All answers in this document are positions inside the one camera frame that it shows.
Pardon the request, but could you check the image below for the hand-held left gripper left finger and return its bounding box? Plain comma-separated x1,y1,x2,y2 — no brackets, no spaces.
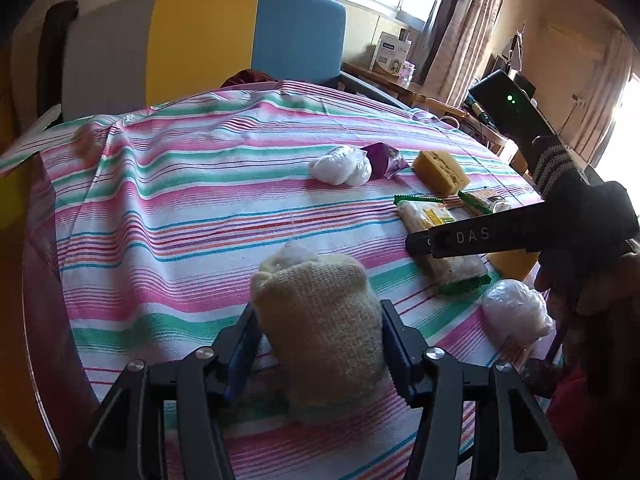
89,302,263,480

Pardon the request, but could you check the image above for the white printed box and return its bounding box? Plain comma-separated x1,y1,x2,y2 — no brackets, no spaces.
369,31,413,78

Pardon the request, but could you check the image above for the grey yellow blue chair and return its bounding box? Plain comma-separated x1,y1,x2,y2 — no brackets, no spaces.
42,0,416,126

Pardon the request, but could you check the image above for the purple snack packet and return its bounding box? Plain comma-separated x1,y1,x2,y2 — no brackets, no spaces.
360,142,408,181

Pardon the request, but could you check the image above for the beige knit sock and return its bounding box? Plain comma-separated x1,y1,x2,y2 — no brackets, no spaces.
250,241,396,423

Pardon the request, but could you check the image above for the black electronic device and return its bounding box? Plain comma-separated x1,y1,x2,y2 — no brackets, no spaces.
467,69,556,153

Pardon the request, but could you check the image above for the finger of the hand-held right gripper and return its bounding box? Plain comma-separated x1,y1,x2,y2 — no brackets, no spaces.
406,204,548,260

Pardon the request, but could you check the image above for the gold metal tin box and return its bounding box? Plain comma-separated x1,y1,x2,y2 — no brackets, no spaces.
0,152,101,480

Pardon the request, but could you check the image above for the black striped sock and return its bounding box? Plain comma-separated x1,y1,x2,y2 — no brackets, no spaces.
531,134,640,306

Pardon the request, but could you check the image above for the long green yellow cracker packet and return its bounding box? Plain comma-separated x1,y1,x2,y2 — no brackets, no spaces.
393,194,492,297

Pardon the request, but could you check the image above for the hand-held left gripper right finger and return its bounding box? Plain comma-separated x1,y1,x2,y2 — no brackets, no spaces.
380,299,551,480

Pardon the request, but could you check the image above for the patterned beige curtain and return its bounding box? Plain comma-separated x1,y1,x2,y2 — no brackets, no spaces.
417,0,511,88
550,25,636,161

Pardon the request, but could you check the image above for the white plastic bag ball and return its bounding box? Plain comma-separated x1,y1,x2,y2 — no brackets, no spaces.
481,279,555,347
307,145,373,187

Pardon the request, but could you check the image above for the red garment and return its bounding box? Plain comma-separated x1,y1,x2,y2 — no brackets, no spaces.
520,355,640,480

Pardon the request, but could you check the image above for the person's right hand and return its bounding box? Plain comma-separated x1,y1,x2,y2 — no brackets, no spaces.
534,252,640,317

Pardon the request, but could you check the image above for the small green snack packet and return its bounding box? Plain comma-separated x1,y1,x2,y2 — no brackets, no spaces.
457,187,512,213

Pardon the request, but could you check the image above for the yellow sponge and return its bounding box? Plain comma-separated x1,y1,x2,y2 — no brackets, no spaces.
411,150,471,195
487,251,540,282

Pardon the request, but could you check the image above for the wooden side table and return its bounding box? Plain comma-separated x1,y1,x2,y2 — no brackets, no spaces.
342,62,518,156

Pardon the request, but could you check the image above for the striped tablecloth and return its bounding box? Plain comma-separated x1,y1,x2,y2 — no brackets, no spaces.
0,80,566,480

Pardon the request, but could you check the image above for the dark red cloth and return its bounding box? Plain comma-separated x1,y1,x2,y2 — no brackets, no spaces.
220,71,281,90

